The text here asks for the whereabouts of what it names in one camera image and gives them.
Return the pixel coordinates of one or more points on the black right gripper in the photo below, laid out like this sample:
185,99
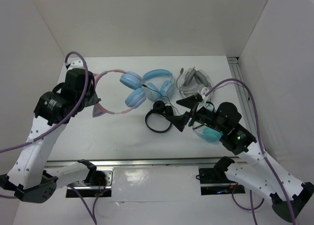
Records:
179,120

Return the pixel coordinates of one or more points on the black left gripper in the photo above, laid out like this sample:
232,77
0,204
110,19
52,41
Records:
94,98

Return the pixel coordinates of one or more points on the pink blue cat-ear headphones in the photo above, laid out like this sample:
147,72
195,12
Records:
133,101

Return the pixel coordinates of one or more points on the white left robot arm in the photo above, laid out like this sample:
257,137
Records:
29,179

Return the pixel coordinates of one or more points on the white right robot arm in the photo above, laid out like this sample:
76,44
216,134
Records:
286,194

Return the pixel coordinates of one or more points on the white teal cat-ear headphones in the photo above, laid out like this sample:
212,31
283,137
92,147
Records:
208,134

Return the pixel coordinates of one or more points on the light blue over-ear headphones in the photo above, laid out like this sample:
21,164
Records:
153,92

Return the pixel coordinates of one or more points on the white grey gaming headset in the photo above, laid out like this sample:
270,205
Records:
191,80

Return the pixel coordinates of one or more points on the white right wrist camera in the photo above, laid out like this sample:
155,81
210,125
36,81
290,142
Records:
202,94

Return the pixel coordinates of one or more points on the aluminium front rail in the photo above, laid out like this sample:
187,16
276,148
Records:
145,162

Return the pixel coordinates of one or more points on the aluminium rail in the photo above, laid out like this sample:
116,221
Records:
244,97
145,162

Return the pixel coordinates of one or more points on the aluminium right side rail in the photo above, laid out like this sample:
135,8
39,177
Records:
244,97

